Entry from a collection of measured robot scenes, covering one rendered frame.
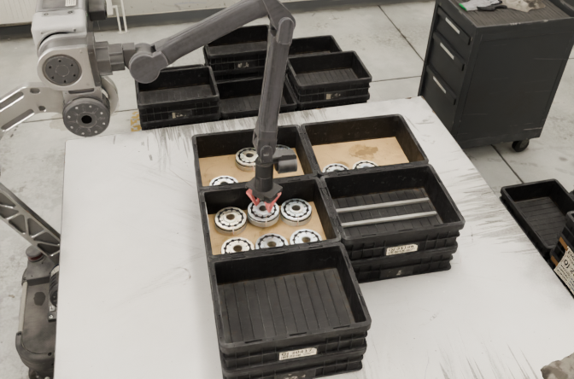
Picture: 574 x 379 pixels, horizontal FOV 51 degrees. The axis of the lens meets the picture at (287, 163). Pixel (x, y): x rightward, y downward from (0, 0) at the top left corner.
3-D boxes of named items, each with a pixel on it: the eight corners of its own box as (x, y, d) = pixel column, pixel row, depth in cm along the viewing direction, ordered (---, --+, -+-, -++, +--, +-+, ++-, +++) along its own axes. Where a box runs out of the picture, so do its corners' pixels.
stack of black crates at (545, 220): (590, 272, 275) (608, 237, 261) (531, 283, 269) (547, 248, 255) (541, 212, 305) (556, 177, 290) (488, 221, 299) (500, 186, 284)
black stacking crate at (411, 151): (317, 201, 210) (319, 176, 203) (298, 148, 233) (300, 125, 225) (424, 188, 217) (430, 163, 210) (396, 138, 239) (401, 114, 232)
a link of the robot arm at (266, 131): (268, 6, 166) (278, 18, 157) (288, 8, 167) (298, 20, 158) (249, 145, 186) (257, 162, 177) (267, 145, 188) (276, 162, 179)
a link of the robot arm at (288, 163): (254, 133, 184) (260, 147, 177) (291, 129, 186) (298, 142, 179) (255, 167, 190) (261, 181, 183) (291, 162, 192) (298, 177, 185)
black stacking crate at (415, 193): (340, 266, 188) (342, 241, 181) (317, 201, 210) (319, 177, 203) (459, 249, 195) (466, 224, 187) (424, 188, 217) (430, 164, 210)
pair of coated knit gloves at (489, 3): (466, 14, 313) (467, 8, 311) (450, -2, 327) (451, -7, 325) (509, 9, 318) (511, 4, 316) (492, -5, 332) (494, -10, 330)
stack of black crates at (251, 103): (224, 165, 327) (220, 113, 305) (215, 132, 349) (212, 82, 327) (295, 155, 335) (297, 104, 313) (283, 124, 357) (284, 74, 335)
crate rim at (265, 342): (220, 355, 152) (220, 349, 151) (208, 265, 175) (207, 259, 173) (372, 329, 159) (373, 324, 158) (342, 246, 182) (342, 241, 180)
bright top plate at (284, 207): (282, 221, 196) (282, 220, 196) (279, 200, 204) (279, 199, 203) (313, 219, 197) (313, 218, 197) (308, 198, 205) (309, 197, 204)
